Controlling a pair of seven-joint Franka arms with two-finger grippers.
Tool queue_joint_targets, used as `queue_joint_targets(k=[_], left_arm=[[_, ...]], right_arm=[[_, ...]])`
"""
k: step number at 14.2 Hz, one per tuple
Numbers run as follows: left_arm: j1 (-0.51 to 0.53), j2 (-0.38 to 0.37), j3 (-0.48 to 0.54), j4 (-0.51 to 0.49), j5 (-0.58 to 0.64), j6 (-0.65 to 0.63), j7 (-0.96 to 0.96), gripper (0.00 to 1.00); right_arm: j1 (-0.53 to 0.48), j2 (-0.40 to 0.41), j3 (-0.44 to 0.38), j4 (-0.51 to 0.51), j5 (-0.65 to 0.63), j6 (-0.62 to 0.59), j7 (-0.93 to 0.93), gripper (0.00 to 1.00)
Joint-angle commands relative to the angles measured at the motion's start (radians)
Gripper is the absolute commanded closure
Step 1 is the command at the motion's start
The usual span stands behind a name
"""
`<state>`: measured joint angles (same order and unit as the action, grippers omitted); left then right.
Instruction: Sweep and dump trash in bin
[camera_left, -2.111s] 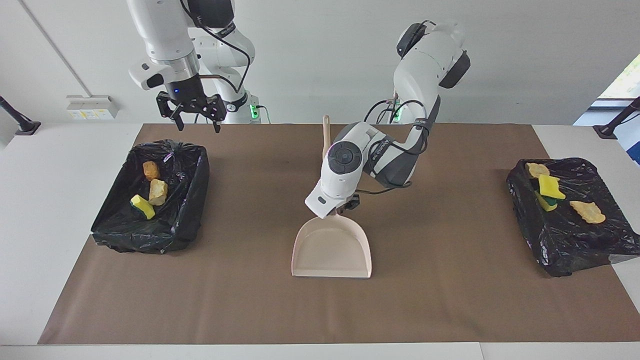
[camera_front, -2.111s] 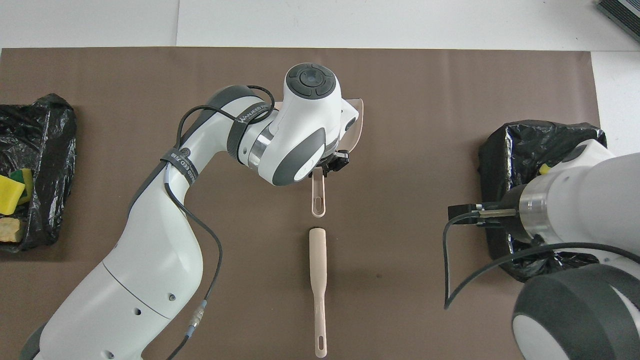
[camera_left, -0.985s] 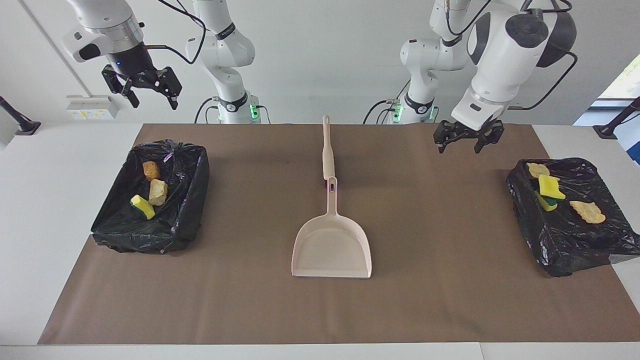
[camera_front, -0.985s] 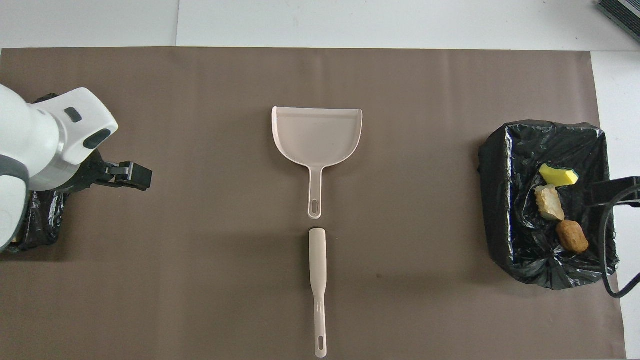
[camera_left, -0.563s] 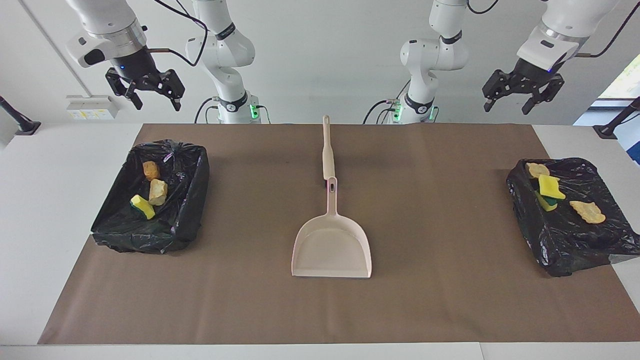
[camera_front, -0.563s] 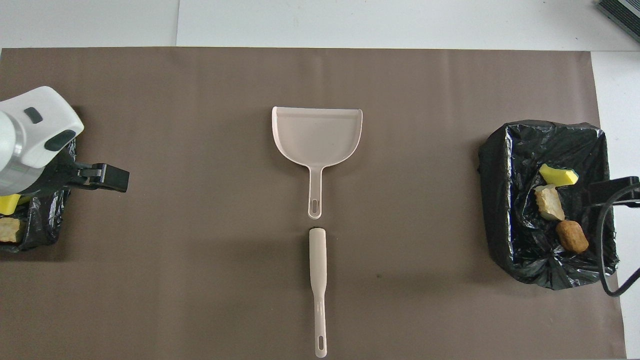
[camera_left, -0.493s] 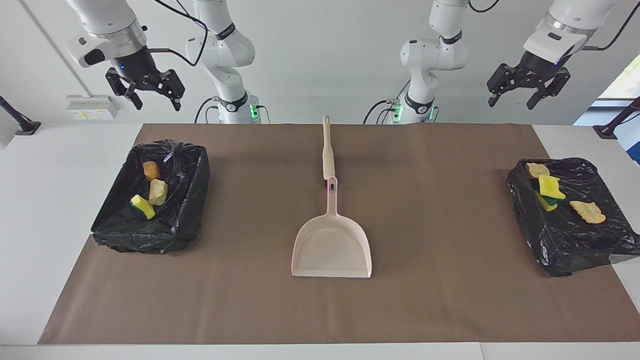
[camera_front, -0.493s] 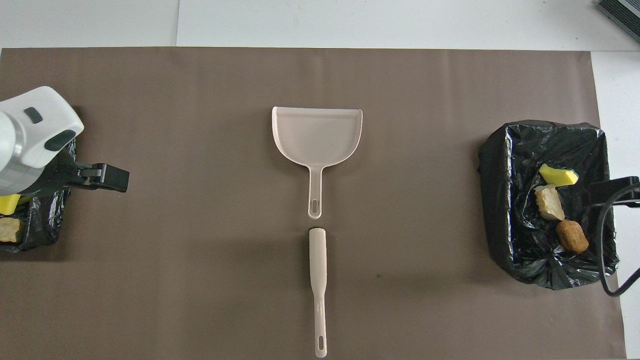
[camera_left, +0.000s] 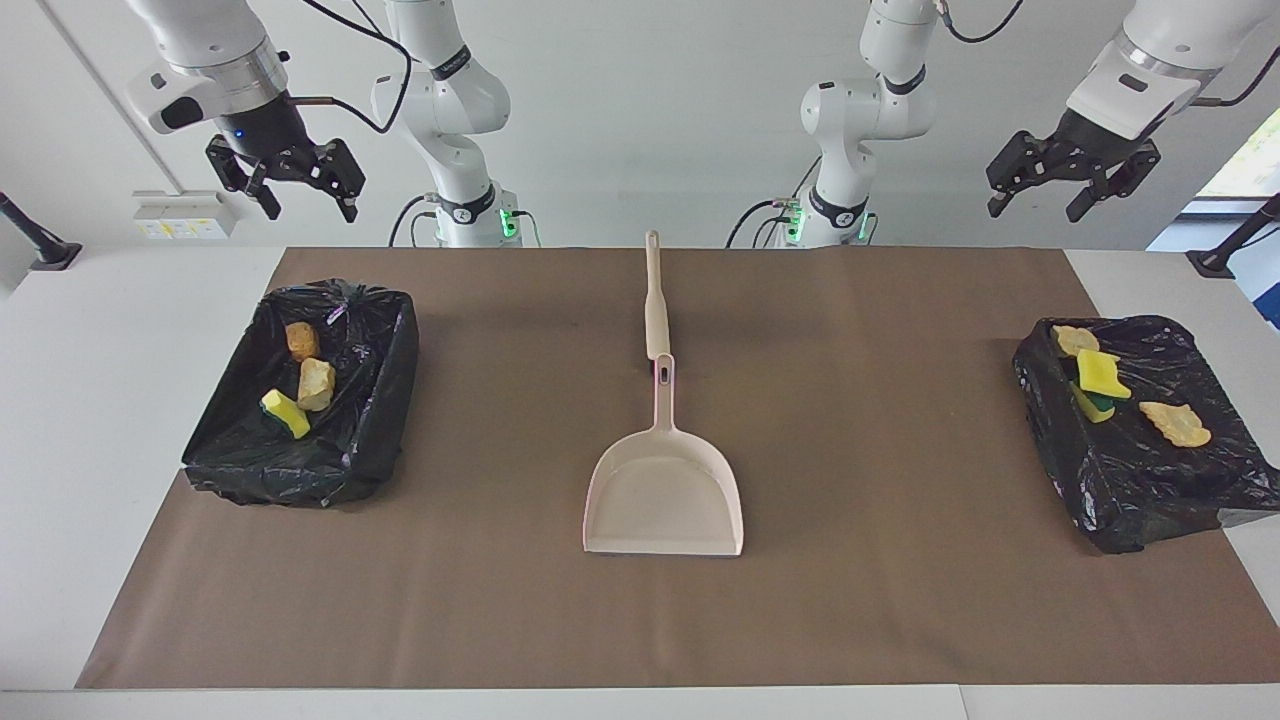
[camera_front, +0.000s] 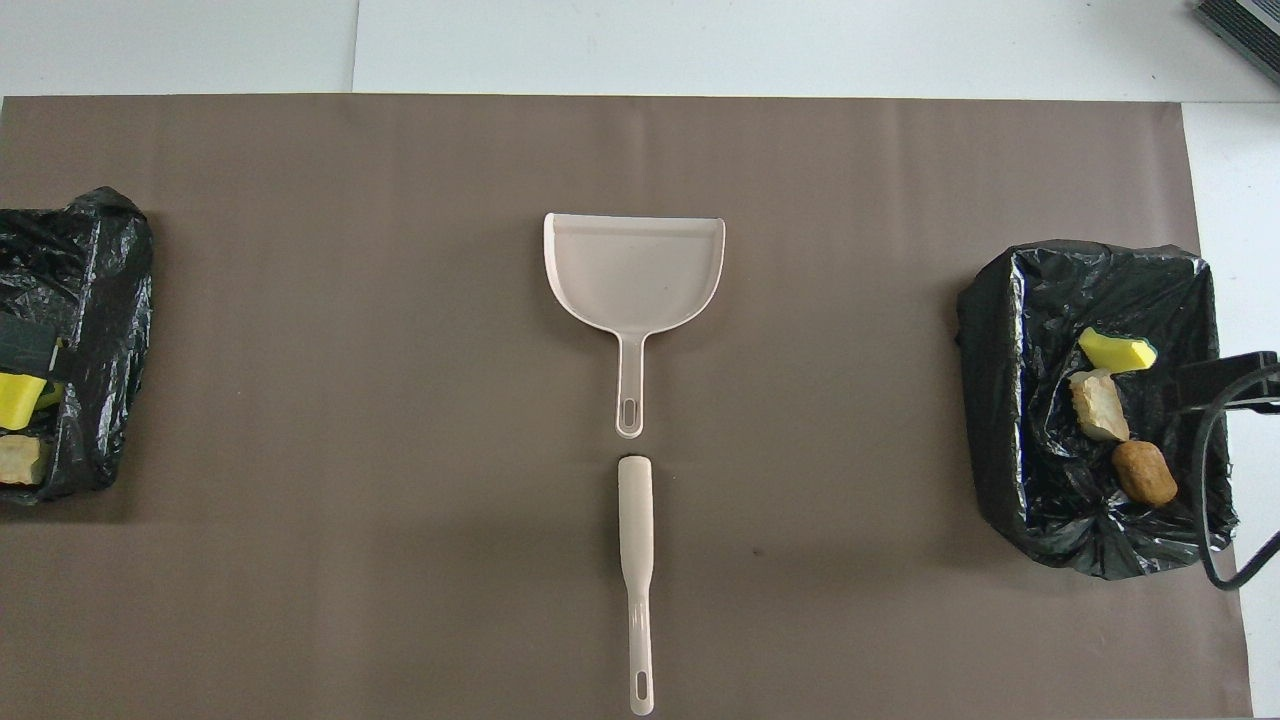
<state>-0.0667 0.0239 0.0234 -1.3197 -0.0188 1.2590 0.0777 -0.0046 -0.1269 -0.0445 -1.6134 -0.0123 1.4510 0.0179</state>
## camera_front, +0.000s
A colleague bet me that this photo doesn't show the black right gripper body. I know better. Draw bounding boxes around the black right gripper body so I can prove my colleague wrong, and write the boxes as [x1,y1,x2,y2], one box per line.
[1175,350,1280,417]

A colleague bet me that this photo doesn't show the yellow sponge wedge green backing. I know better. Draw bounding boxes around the yellow sponge wedge green backing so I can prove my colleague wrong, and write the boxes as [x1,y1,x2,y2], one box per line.
[1077,327,1159,374]

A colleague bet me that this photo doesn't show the brown bread roll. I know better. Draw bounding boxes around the brown bread roll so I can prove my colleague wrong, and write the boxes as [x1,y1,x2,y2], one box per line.
[1112,441,1179,507]

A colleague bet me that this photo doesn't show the striped croissant bread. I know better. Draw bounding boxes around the striped croissant bread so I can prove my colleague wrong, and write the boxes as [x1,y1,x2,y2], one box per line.
[1068,368,1131,443]

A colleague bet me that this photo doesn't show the pink plastic dustpan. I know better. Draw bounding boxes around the pink plastic dustpan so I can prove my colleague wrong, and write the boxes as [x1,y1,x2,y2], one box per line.
[543,212,727,440]

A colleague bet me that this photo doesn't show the beige hand brush black bristles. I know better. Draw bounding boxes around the beige hand brush black bristles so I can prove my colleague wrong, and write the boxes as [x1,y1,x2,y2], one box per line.
[616,454,657,717]

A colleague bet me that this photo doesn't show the notched yellow sponge piece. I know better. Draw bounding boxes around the notched yellow sponge piece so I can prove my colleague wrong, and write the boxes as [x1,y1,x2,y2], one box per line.
[0,370,65,431]

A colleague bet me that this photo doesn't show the beige trash lump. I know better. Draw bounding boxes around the beige trash lump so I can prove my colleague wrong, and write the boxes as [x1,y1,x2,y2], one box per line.
[0,433,51,488]

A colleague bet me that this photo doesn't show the open bin with black bag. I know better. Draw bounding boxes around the open bin with black bag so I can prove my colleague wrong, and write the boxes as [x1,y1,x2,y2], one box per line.
[955,240,1239,581]

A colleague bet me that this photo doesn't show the flat-topped bin with black bag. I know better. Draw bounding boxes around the flat-topped bin with black bag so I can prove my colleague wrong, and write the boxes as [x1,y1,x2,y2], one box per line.
[0,187,156,506]

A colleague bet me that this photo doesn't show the dark grey ribbed device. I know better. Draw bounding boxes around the dark grey ribbed device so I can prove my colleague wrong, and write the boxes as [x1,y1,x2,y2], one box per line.
[1195,0,1280,86]

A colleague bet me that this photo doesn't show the brown table mat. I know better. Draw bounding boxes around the brown table mat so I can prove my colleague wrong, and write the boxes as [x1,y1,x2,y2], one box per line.
[0,95,1256,720]

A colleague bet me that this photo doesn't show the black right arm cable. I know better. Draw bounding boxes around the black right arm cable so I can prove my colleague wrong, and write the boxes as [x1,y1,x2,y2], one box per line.
[1194,398,1280,593]

